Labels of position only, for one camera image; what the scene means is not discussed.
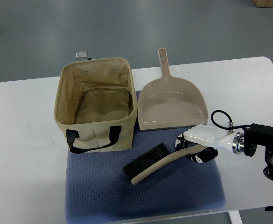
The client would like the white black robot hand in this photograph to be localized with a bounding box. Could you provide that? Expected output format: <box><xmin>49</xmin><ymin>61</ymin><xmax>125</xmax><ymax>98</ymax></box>
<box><xmin>175</xmin><ymin>125</ymin><xmax>244</xmax><ymax>164</ymax></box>

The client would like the beige brush with black bristles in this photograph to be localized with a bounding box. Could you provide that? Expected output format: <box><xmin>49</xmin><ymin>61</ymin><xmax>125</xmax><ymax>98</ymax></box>
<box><xmin>122</xmin><ymin>143</ymin><xmax>207</xmax><ymax>185</ymax></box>

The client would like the beige fabric bag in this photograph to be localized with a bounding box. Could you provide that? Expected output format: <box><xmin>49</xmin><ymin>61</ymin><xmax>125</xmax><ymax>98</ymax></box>
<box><xmin>54</xmin><ymin>57</ymin><xmax>138</xmax><ymax>154</ymax></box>

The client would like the beige plastic dustpan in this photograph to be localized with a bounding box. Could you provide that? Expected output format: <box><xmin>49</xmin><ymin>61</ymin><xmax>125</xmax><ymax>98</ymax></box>
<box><xmin>138</xmin><ymin>48</ymin><xmax>209</xmax><ymax>131</ymax></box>

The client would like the white table leg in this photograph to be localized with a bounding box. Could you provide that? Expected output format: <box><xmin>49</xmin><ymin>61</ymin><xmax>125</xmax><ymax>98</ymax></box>
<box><xmin>228</xmin><ymin>210</ymin><xmax>243</xmax><ymax>224</ymax></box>

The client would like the blue textured mat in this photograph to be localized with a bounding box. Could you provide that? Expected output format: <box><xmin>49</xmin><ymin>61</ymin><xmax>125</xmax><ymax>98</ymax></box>
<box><xmin>64</xmin><ymin>90</ymin><xmax>226</xmax><ymax>224</ymax></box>

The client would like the small grey floor plate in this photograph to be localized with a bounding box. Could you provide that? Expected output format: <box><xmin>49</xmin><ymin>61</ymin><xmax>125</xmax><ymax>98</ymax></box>
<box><xmin>76</xmin><ymin>51</ymin><xmax>88</xmax><ymax>60</ymax></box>

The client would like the cardboard box corner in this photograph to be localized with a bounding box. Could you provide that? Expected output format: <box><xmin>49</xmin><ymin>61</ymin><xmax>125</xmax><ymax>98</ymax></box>
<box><xmin>253</xmin><ymin>0</ymin><xmax>273</xmax><ymax>8</ymax></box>

